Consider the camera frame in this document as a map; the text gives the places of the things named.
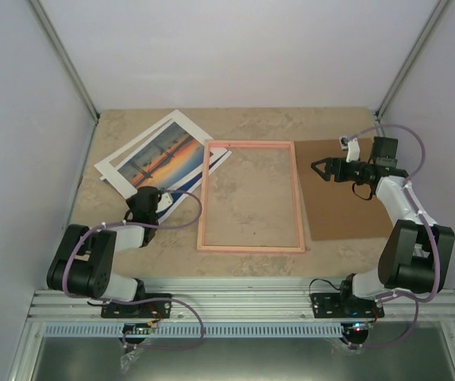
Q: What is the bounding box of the aluminium rail base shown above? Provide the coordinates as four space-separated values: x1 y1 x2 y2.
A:
27 277 455 322

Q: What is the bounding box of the left corner aluminium post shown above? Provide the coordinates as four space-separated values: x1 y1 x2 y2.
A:
27 0 100 124

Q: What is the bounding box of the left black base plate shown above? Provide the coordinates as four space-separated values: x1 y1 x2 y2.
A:
100 301 172 320

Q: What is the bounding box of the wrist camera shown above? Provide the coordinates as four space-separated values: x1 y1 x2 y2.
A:
339 136 361 163
156 190 174 214

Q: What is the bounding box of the brown cardboard backing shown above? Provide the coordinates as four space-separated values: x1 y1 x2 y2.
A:
295 139 392 241

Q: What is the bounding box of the sunset photo print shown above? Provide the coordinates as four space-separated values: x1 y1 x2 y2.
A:
106 118 213 221

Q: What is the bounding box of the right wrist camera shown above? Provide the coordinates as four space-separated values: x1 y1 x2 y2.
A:
339 136 361 163

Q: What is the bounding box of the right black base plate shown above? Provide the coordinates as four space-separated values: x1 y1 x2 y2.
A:
310 293 385 319

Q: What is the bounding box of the right corner aluminium post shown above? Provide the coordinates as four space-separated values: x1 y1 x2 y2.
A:
373 0 453 124

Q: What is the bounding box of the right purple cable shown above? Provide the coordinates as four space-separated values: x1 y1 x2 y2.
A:
341 123 439 351

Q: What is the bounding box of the purple cable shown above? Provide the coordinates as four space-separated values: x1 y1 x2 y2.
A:
341 123 439 351
63 189 206 351

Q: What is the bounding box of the white mat board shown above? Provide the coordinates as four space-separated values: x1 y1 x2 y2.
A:
94 110 200 190

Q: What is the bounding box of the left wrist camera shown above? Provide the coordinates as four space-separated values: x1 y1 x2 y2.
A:
156 190 174 214

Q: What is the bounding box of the corner aluminium post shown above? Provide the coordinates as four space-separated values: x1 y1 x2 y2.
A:
373 0 453 124
27 0 100 124

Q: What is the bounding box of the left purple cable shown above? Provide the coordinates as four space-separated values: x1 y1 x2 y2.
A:
63 189 206 351

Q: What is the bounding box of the pink picture frame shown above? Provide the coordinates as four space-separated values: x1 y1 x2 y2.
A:
197 140 306 255

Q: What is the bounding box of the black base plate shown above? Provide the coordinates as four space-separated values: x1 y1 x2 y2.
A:
310 293 385 319
100 301 172 320

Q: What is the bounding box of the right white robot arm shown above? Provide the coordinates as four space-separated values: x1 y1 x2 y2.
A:
311 137 455 318

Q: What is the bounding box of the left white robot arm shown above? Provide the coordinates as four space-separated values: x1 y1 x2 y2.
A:
46 187 162 317

